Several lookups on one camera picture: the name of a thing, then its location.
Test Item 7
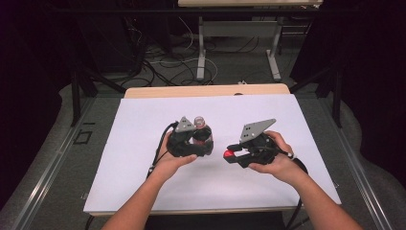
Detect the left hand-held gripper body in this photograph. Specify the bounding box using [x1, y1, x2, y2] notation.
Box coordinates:
[166, 116, 205, 158]

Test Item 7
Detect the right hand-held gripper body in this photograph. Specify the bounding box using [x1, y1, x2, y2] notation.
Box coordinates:
[238, 118, 282, 170]

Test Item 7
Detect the dark soda bottle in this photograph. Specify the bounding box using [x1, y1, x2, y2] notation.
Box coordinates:
[191, 116, 214, 151]

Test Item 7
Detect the person's left hand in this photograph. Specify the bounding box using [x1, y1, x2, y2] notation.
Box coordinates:
[152, 129, 199, 184]

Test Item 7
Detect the person's right hand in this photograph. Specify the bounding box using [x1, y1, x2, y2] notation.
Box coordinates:
[248, 129, 305, 187]

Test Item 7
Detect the white table sheet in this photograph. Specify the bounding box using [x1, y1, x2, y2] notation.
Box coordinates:
[82, 93, 342, 214]

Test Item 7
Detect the wooden table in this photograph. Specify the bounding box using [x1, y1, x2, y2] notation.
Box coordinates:
[82, 82, 343, 218]

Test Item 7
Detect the black metal stand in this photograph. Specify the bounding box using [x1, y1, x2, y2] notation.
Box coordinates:
[70, 65, 127, 127]
[288, 63, 343, 129]

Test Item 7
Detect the black floor outlet cover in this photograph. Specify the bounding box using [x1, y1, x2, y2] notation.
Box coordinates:
[73, 129, 94, 146]

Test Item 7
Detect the light table with white legs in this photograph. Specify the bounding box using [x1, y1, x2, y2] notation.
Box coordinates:
[177, 0, 324, 81]

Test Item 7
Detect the dark equipment cabinet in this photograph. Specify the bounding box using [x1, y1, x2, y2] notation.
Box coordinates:
[76, 13, 137, 75]

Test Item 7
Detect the dark curtain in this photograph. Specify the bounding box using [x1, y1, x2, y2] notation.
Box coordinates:
[290, 0, 406, 190]
[0, 0, 78, 212]

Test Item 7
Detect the black horizontal bar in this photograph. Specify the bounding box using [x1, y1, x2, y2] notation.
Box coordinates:
[54, 8, 355, 16]

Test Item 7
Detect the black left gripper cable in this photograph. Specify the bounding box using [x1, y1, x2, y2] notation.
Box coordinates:
[146, 121, 180, 180]

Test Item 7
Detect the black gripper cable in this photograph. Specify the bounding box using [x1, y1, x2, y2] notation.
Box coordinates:
[146, 121, 180, 180]
[255, 145, 310, 230]

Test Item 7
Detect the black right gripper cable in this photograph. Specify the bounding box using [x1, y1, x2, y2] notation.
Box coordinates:
[255, 145, 310, 230]

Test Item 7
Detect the tangle of black floor cables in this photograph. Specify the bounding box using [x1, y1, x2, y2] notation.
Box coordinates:
[121, 17, 260, 87]

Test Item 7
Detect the metal floor rail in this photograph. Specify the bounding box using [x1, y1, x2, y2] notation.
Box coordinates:
[315, 95, 395, 230]
[11, 97, 97, 230]

